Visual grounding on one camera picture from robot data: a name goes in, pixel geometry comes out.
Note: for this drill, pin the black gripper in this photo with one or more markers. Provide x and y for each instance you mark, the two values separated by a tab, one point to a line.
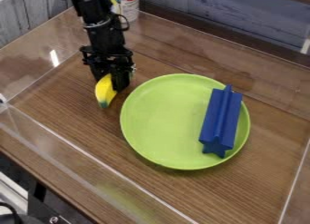
100	61

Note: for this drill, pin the yellow toy banana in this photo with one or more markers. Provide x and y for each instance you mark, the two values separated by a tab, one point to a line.
104	91

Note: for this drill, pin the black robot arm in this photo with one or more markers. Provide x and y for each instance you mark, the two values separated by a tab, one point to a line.
102	24

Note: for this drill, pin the black metal equipment base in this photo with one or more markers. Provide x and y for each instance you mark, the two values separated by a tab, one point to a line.
42	214

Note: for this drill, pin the green round plate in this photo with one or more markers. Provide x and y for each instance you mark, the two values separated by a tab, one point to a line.
162	117

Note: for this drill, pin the blue star-shaped block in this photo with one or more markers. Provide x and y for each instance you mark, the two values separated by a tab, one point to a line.
221	120

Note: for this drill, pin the clear acrylic enclosure wall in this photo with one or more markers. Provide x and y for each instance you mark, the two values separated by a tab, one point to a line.
67	141

